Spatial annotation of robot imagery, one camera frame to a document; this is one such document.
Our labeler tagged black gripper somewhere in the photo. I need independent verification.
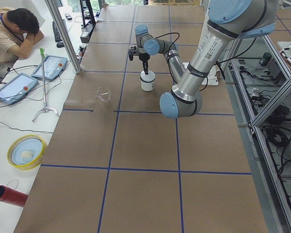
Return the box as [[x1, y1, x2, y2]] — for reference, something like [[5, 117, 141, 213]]
[[129, 46, 150, 74]]

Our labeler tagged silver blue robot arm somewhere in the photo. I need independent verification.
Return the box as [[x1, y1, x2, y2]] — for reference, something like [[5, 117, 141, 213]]
[[160, 0, 277, 118], [128, 24, 185, 83]]

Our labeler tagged white enamel mug blue rim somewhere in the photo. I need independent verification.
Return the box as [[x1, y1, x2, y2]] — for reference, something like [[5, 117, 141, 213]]
[[140, 70, 156, 92]]

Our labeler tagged black computer mouse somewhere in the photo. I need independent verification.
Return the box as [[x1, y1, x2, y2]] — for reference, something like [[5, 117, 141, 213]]
[[56, 42, 64, 48]]

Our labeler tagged far teach pendant tablet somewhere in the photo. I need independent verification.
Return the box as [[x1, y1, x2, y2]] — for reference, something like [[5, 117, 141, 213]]
[[44, 55, 67, 81]]

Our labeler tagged teach pendant tablet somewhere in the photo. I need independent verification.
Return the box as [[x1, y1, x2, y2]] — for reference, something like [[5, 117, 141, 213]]
[[0, 73, 38, 104], [44, 55, 67, 81]]

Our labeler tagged black keyboard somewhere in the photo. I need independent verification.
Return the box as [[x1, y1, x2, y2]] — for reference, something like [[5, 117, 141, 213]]
[[52, 21, 61, 42]]

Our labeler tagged metal stand green clip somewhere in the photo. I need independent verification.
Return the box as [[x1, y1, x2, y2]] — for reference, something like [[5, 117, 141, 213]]
[[32, 48, 60, 123]]

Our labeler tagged near teach pendant tablet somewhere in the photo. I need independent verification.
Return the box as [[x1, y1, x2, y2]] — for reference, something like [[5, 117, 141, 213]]
[[0, 73, 38, 104]]

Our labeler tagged seated man beige shirt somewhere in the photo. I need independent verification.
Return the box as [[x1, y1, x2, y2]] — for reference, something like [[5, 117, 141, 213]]
[[0, 7, 44, 82]]

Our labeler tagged light blue plate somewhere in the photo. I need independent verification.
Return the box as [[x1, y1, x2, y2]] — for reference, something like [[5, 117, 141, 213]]
[[12, 138, 43, 165]]

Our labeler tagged yellow tape roll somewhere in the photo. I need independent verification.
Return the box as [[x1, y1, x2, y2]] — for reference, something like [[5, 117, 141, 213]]
[[7, 134, 48, 170]]

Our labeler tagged red cardboard tube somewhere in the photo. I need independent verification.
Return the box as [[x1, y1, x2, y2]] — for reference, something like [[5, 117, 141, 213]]
[[0, 185, 28, 207]]

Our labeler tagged aluminium frame post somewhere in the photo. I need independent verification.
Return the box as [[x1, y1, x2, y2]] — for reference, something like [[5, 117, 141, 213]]
[[45, 0, 81, 74]]

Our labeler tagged aluminium frame rail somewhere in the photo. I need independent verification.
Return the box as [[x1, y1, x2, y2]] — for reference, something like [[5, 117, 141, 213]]
[[222, 36, 291, 233]]

